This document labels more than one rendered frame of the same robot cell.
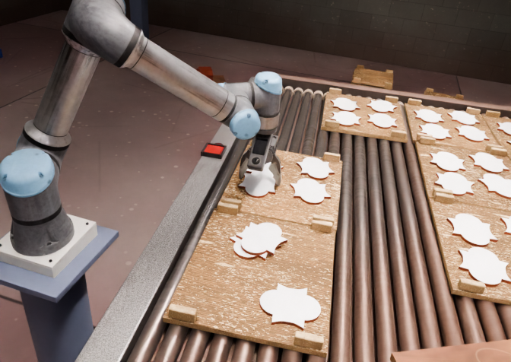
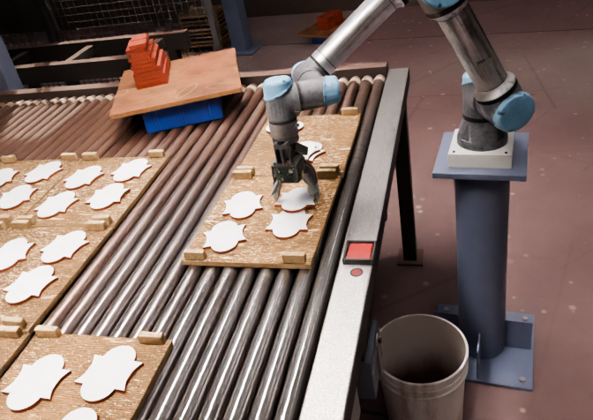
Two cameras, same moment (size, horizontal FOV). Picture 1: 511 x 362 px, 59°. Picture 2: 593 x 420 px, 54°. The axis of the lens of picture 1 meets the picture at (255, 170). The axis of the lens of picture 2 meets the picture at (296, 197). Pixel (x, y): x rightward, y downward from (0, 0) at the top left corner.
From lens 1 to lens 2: 2.57 m
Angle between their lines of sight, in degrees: 116
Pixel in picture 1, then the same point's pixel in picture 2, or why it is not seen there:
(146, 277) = (383, 132)
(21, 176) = not seen: hidden behind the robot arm
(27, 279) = not seen: hidden behind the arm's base
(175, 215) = (379, 171)
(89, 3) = not seen: outside the picture
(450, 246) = (141, 181)
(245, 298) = (312, 127)
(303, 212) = (257, 185)
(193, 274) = (349, 131)
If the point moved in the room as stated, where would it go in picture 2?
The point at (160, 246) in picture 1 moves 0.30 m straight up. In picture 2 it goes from (382, 149) to (373, 59)
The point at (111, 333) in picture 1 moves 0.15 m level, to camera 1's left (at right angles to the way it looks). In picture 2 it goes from (390, 110) to (432, 105)
